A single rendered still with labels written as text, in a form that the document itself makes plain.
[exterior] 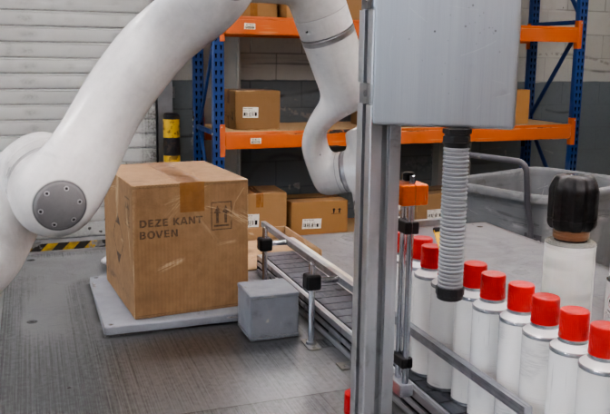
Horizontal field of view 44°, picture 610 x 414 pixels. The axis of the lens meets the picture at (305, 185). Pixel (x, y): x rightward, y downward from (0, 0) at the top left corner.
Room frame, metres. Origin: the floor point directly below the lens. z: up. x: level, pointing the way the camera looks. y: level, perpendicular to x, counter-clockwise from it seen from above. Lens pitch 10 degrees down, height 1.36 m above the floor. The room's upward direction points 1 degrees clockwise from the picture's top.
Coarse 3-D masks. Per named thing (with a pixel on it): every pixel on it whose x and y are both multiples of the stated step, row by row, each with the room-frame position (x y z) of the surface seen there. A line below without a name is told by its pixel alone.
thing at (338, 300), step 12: (276, 252) 1.84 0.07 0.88; (288, 252) 1.84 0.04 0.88; (276, 264) 1.73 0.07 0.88; (288, 264) 1.73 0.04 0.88; (300, 264) 1.73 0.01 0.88; (288, 276) 1.64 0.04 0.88; (300, 276) 1.64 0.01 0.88; (324, 276) 1.64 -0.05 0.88; (324, 288) 1.55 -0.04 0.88; (336, 288) 1.55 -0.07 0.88; (324, 300) 1.47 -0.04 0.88; (336, 300) 1.47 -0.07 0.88; (348, 300) 1.47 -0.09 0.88; (336, 312) 1.39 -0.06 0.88; (348, 312) 1.39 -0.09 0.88; (348, 324) 1.33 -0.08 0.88; (408, 372) 1.11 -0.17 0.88; (420, 384) 1.07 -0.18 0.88; (432, 396) 1.03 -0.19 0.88; (444, 396) 1.03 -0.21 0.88; (444, 408) 1.00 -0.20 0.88; (456, 408) 1.00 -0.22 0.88
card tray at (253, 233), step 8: (248, 232) 2.15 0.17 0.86; (256, 232) 2.16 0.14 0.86; (288, 232) 2.16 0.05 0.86; (248, 240) 2.15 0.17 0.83; (256, 240) 2.16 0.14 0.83; (272, 240) 2.16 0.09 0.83; (304, 240) 2.03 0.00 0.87; (248, 248) 2.06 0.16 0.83; (256, 248) 2.06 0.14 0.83; (272, 248) 2.07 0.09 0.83; (280, 248) 2.07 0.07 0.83; (288, 248) 2.07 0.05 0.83; (312, 248) 1.97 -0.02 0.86; (248, 256) 1.97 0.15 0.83; (256, 256) 1.97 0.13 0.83; (248, 264) 1.89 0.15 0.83; (256, 264) 1.89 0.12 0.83
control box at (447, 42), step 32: (384, 0) 0.92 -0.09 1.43; (416, 0) 0.91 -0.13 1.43; (448, 0) 0.90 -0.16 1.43; (480, 0) 0.89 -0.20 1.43; (512, 0) 0.88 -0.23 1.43; (384, 32) 0.92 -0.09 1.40; (416, 32) 0.91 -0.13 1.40; (448, 32) 0.90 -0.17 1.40; (480, 32) 0.89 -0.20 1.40; (512, 32) 0.88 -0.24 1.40; (384, 64) 0.92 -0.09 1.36; (416, 64) 0.91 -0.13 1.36; (448, 64) 0.90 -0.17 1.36; (480, 64) 0.89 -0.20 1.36; (512, 64) 0.88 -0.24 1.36; (384, 96) 0.92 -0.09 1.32; (416, 96) 0.91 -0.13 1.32; (448, 96) 0.90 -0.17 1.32; (480, 96) 0.89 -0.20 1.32; (512, 96) 0.88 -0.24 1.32; (480, 128) 0.89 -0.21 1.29; (512, 128) 0.88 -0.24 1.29
